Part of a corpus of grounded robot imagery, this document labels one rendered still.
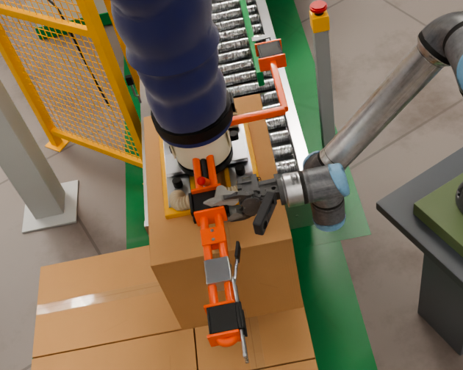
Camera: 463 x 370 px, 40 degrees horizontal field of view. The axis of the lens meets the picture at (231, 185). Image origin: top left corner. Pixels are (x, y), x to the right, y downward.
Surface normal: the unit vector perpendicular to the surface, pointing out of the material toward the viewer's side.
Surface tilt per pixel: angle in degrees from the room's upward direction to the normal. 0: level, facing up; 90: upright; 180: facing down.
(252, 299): 91
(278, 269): 91
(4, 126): 90
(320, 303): 0
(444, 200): 2
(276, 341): 0
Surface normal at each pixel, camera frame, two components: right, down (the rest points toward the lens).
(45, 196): 0.12, 0.74
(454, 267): -0.17, -0.64
